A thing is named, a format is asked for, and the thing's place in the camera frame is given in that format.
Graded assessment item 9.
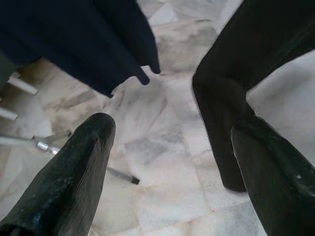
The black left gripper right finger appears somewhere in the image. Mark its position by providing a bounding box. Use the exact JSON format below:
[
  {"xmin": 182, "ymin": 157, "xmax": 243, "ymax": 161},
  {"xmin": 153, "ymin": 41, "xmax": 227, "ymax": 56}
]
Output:
[{"xmin": 230, "ymin": 117, "xmax": 315, "ymax": 236}]

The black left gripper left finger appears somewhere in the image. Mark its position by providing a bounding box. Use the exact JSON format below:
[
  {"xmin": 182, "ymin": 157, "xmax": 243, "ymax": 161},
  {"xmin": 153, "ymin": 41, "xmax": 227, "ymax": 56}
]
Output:
[{"xmin": 0, "ymin": 112, "xmax": 116, "ymax": 236}]

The black t-shirt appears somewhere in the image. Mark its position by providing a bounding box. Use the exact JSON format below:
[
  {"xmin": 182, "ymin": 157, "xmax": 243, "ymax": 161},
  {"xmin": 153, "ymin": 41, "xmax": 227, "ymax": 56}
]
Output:
[{"xmin": 192, "ymin": 0, "xmax": 315, "ymax": 192}]

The silver metal clothes rack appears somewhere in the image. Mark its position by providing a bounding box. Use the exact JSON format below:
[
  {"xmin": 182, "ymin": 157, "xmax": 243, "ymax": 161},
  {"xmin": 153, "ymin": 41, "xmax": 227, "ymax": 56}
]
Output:
[{"xmin": 0, "ymin": 130, "xmax": 140, "ymax": 185}]

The navy blue t-shirt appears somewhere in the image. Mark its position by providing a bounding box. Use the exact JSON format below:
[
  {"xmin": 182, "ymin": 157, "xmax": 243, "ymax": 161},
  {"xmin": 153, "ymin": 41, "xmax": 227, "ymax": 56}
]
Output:
[{"xmin": 0, "ymin": 0, "xmax": 162, "ymax": 98}]

